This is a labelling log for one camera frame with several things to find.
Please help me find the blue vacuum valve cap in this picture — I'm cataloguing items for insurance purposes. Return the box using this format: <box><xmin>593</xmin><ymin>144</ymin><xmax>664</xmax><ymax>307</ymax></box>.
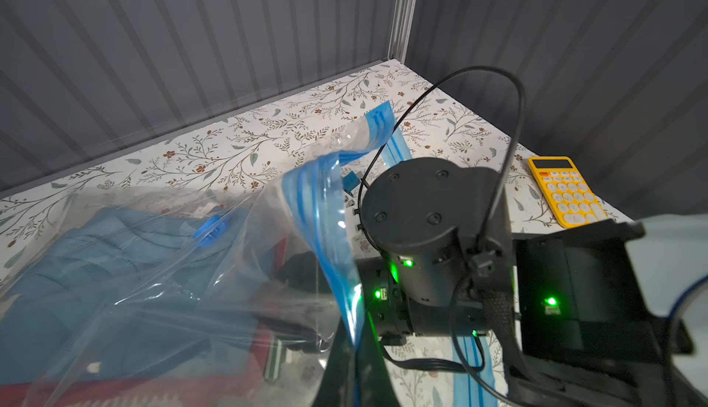
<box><xmin>194</xmin><ymin>215</ymin><xmax>228</xmax><ymax>248</ymax></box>

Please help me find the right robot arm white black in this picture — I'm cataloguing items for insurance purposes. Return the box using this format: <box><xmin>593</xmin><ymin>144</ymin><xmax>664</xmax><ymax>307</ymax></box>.
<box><xmin>282</xmin><ymin>158</ymin><xmax>707</xmax><ymax>406</ymax></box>

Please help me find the clear vacuum bag blue zipper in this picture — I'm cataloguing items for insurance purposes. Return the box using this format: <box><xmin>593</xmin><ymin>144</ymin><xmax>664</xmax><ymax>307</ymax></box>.
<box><xmin>0</xmin><ymin>100</ymin><xmax>499</xmax><ymax>407</ymax></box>

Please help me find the blue tank top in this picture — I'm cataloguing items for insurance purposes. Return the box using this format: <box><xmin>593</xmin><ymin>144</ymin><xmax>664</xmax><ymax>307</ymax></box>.
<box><xmin>1</xmin><ymin>208</ymin><xmax>282</xmax><ymax>386</ymax></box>

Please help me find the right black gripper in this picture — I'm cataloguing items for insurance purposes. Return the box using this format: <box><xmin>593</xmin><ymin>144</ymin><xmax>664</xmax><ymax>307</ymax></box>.
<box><xmin>276</xmin><ymin>252</ymin><xmax>343</xmax><ymax>302</ymax></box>

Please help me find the red folded garment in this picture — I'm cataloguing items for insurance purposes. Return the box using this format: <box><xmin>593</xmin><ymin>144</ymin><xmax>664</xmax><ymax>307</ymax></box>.
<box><xmin>1</xmin><ymin>240</ymin><xmax>288</xmax><ymax>406</ymax></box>

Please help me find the yellow calculator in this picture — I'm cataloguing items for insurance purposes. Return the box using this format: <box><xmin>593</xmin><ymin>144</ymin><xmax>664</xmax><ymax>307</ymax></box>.
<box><xmin>527</xmin><ymin>156</ymin><xmax>608</xmax><ymax>229</ymax></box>

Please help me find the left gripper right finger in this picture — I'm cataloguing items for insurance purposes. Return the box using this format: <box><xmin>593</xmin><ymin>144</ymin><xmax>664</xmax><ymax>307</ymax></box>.
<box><xmin>357</xmin><ymin>323</ymin><xmax>399</xmax><ymax>407</ymax></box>

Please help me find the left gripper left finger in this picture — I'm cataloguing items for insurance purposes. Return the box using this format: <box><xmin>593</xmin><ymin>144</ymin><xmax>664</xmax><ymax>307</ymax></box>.
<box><xmin>313</xmin><ymin>334</ymin><xmax>358</xmax><ymax>407</ymax></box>

